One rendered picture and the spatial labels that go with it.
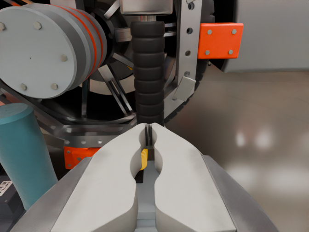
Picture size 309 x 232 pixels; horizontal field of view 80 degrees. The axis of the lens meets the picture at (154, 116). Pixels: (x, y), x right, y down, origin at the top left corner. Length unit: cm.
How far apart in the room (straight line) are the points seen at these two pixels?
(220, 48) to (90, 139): 39
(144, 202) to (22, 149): 54
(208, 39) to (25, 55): 33
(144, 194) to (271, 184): 82
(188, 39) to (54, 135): 42
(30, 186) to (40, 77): 28
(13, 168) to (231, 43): 52
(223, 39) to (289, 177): 118
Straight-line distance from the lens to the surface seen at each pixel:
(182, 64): 43
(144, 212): 82
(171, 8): 20
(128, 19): 67
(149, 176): 94
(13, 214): 79
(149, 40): 20
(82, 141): 56
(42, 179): 52
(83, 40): 34
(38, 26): 31
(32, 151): 47
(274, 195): 133
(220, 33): 44
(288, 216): 126
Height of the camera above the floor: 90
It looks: 28 degrees down
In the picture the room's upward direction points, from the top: 1 degrees counter-clockwise
